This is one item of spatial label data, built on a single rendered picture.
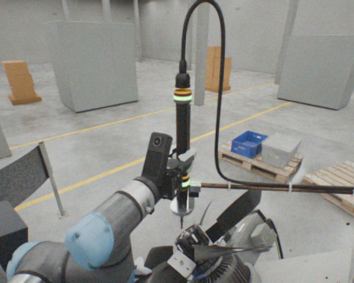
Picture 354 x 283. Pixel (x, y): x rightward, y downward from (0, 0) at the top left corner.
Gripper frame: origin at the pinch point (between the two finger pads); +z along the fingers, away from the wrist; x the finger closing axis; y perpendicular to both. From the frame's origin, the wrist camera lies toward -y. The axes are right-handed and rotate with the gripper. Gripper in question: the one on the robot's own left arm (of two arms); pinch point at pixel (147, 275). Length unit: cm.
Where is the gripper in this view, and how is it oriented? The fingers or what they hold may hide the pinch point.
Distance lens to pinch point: 89.8
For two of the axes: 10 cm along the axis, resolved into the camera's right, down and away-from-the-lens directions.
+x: 0.0, 9.4, 3.4
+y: 0.4, -3.4, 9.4
